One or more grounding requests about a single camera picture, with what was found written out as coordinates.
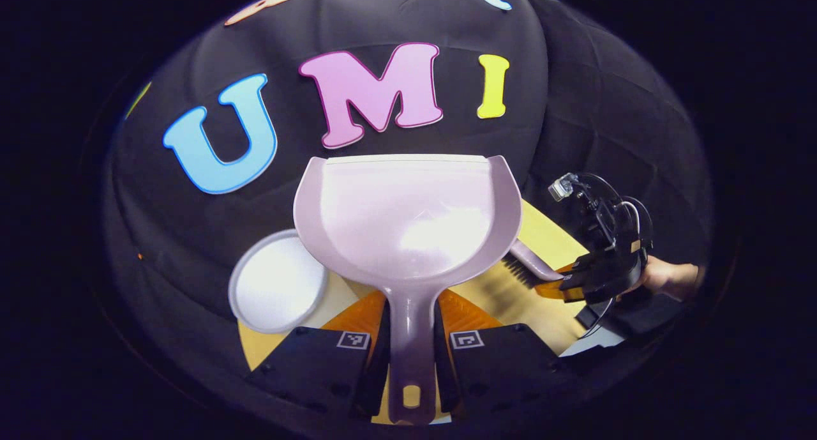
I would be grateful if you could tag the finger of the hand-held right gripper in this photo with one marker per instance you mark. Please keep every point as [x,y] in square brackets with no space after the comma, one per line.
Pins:
[565,290]
[581,266]

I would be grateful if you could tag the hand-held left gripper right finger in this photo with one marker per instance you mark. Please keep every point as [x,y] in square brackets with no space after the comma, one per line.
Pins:
[498,370]

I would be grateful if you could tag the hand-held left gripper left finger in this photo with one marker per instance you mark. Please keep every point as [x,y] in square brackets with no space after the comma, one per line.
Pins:
[319,370]

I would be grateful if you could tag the small pink broom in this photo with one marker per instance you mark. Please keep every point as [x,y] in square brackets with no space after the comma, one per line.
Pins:
[533,261]

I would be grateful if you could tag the white garbage bin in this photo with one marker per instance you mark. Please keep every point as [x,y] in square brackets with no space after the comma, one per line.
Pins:
[274,280]

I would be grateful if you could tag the small pink dustpan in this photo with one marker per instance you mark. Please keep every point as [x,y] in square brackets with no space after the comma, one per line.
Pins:
[408,223]

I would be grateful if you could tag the wooden desktop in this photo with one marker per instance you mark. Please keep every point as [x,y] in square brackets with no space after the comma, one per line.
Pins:
[549,235]

